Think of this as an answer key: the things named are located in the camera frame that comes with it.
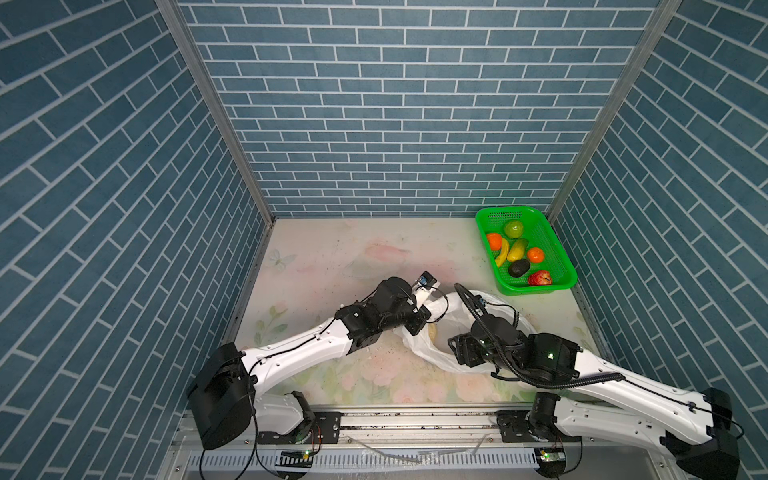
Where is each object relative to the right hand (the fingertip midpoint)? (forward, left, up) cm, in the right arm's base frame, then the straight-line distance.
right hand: (453, 337), depth 73 cm
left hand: (+7, +5, +2) cm, 9 cm away
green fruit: (+49, -26, -11) cm, 56 cm away
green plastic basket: (+48, -35, -11) cm, 60 cm away
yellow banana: (+40, -21, -13) cm, 47 cm away
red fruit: (+27, -30, -10) cm, 41 cm away
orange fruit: (+42, -18, -10) cm, 47 cm away
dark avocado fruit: (+32, -25, -12) cm, 43 cm away
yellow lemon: (+39, -26, -11) cm, 48 cm away
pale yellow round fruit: (+7, +5, -11) cm, 13 cm away
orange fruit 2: (+38, -32, -12) cm, 51 cm away
